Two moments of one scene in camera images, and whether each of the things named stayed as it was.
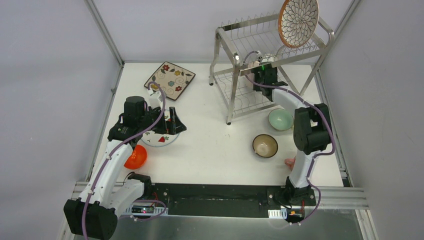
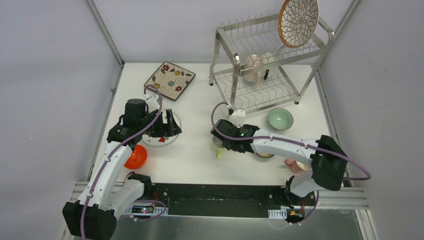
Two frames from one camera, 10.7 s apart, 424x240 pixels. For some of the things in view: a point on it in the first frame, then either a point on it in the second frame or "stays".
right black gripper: [257, 74] -> [232, 124]
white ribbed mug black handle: [268, 57] stays
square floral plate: [173, 79] stays
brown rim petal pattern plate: [297, 21] stays
